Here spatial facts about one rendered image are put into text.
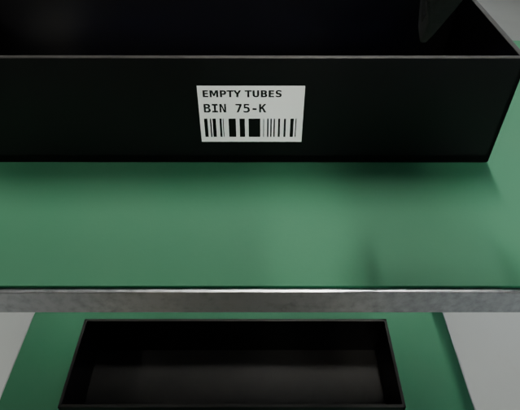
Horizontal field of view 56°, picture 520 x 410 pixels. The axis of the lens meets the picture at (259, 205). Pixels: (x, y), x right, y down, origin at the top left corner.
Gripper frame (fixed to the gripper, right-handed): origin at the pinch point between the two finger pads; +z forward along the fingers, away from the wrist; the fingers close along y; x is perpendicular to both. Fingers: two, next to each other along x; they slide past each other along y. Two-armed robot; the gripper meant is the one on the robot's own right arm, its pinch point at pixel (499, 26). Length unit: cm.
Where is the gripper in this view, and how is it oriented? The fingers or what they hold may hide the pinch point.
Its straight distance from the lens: 37.9
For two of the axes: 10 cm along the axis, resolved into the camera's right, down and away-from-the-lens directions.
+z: 0.0, 3.6, 9.3
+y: -10.0, -0.1, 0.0
